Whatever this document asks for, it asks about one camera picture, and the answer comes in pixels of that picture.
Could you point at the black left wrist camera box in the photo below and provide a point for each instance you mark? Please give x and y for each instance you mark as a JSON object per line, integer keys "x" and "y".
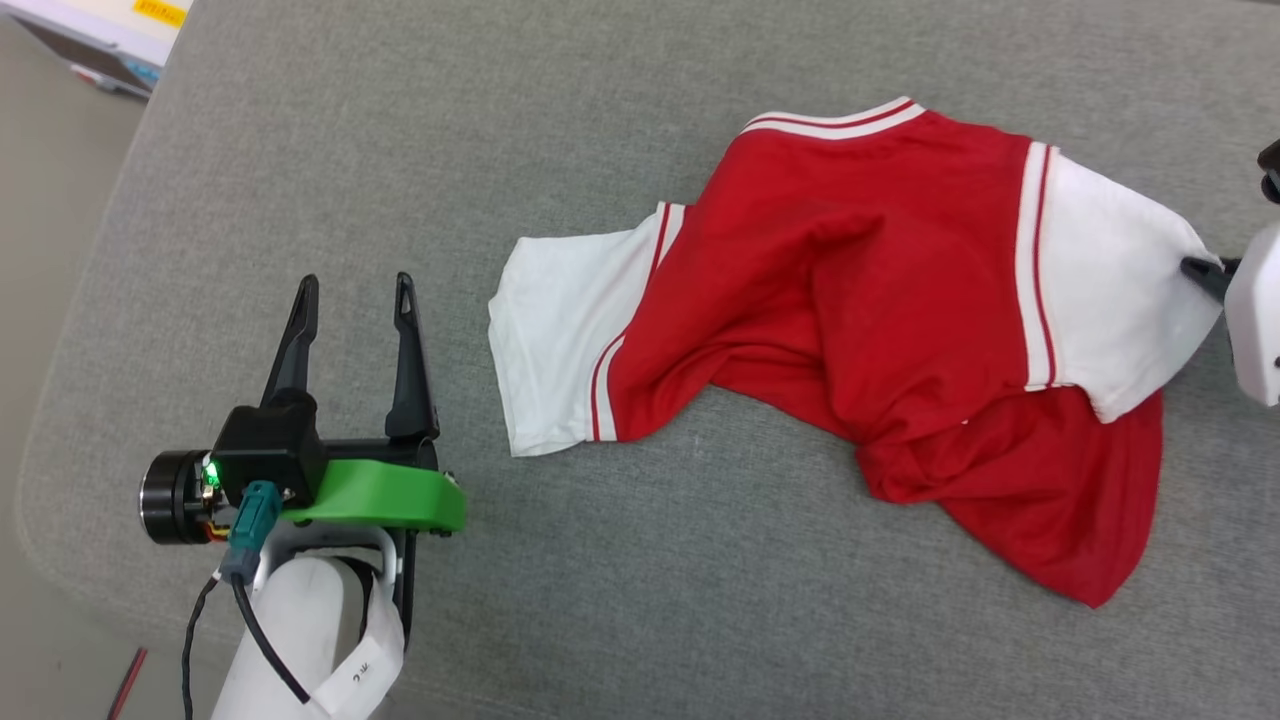
{"x": 265, "y": 445}

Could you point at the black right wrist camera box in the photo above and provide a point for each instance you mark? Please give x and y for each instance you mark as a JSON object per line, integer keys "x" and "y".
{"x": 1272, "y": 175}

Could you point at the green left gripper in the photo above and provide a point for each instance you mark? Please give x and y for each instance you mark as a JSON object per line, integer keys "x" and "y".
{"x": 380, "y": 495}

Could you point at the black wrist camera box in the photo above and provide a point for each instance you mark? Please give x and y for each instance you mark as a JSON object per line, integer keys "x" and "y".
{"x": 265, "y": 445}
{"x": 1272, "y": 175}

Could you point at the red and white shirt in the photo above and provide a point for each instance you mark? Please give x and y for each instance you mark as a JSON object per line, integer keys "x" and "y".
{"x": 880, "y": 300}

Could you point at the yellow warning label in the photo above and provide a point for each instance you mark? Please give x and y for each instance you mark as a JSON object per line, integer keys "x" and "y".
{"x": 160, "y": 10}

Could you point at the red floor strip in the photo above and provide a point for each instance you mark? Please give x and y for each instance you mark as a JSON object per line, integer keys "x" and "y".
{"x": 128, "y": 685}

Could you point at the white equipment box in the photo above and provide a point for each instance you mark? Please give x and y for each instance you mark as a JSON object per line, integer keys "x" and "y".
{"x": 80, "y": 35}

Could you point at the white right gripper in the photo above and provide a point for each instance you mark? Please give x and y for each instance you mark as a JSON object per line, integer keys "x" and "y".
{"x": 1260, "y": 320}

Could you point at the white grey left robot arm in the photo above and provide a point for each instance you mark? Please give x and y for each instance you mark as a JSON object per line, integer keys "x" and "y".
{"x": 295, "y": 620}

